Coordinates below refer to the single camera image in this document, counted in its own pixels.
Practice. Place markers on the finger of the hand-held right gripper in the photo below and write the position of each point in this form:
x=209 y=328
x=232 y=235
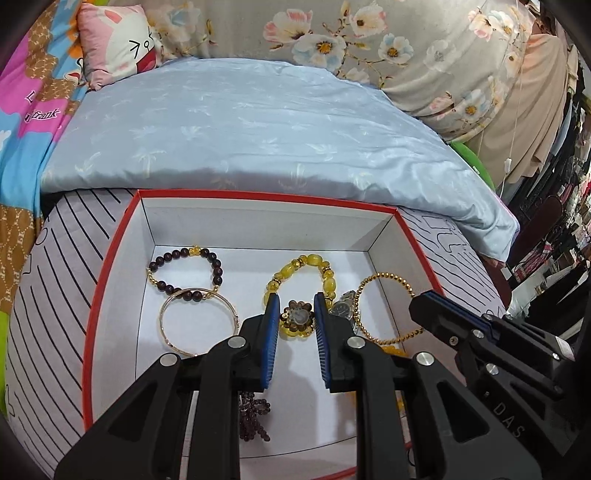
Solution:
x=531 y=337
x=443 y=318

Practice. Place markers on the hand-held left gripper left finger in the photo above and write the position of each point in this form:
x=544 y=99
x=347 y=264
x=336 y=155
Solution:
x=272 y=341

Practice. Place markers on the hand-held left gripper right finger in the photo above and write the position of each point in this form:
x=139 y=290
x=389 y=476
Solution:
x=321 y=341

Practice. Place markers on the brown beaded flower charm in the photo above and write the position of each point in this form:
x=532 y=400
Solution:
x=295 y=317

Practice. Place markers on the silver wristwatch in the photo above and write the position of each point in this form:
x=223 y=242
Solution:
x=346 y=304

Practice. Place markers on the red cardboard box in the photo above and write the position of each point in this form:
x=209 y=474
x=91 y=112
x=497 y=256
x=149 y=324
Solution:
x=258 y=230

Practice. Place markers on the thin gold bangle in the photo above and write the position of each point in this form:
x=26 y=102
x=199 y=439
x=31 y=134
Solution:
x=161 y=321

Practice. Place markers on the row of hanging clothes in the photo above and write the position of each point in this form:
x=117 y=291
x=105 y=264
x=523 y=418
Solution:
x=572 y=207

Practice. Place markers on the light blue quilt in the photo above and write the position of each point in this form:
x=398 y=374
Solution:
x=254 y=124

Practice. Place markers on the beige hanging cloth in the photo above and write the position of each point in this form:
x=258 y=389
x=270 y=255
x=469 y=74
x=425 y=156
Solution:
x=540 y=115

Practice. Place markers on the grey floral blanket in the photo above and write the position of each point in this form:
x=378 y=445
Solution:
x=415 y=69

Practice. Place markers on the colourful cartoon monkey blanket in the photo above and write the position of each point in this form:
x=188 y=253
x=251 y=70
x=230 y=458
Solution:
x=27 y=115

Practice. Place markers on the pink cartoon pillow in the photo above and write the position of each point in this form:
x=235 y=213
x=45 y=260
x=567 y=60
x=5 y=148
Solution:
x=115 y=41

